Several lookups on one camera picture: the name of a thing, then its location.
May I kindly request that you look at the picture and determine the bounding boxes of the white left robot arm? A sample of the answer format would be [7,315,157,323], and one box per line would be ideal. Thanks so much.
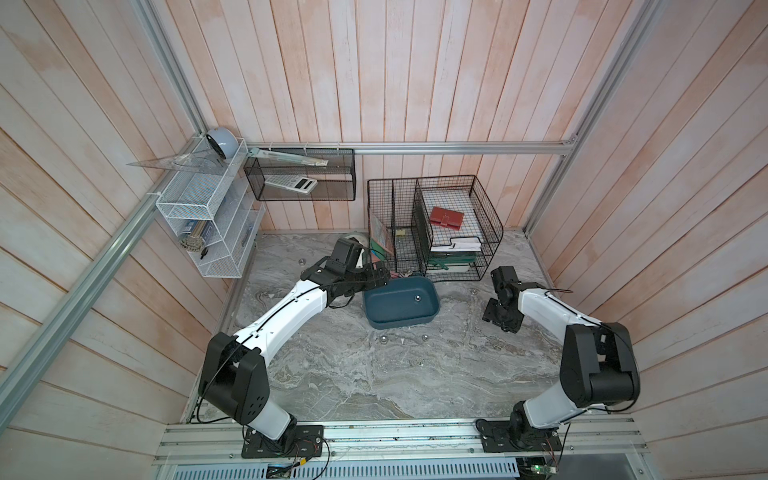
[198,258,391,456]

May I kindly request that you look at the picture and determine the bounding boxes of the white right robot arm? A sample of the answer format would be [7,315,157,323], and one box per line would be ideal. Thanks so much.
[475,266,641,453]

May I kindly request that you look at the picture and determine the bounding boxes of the teal plastic storage box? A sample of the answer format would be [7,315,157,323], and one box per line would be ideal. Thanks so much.
[363,276,441,330]

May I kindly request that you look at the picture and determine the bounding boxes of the colourful paper folders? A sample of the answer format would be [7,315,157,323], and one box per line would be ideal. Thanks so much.
[369,215,395,271]

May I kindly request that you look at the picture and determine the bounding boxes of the green round clock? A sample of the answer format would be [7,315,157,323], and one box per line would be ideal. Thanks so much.
[344,232,370,248]

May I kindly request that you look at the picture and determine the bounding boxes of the white calculator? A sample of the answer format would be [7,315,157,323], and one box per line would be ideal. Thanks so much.
[265,175,318,195]

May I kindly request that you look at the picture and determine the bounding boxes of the clear triangle ruler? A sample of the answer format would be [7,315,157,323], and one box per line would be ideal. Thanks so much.
[129,150,228,175]

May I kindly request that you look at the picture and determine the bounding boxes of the grey round speaker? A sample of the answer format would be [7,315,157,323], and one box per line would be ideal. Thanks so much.
[205,127,239,161]

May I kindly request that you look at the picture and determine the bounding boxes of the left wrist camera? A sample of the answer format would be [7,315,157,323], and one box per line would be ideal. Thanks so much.
[325,238,363,276]

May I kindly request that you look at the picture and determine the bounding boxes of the black wire desk organizer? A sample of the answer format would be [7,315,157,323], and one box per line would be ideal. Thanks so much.
[367,175,504,282]

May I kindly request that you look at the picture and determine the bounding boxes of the black wire wall basket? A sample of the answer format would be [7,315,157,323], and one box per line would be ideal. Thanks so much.
[243,147,357,202]

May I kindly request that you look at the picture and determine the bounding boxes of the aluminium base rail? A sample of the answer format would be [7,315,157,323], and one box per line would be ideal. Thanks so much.
[152,414,661,479]

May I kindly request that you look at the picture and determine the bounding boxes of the white wire mesh shelf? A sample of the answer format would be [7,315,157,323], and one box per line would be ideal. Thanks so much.
[156,136,265,279]

